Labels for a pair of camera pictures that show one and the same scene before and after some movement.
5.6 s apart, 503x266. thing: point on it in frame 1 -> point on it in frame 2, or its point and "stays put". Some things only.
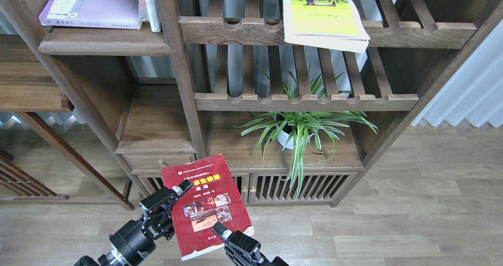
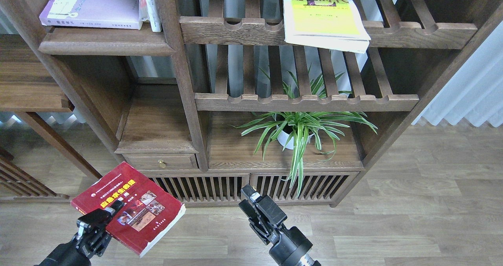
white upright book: [148, 10] stays put
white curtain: [474, 90] stays put
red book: [212, 198] -> [149, 209]
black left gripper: [134, 242] -> [86, 244]
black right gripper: [241, 250] -> [291, 244]
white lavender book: [94, 5] stays put
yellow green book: [324, 15] stays put
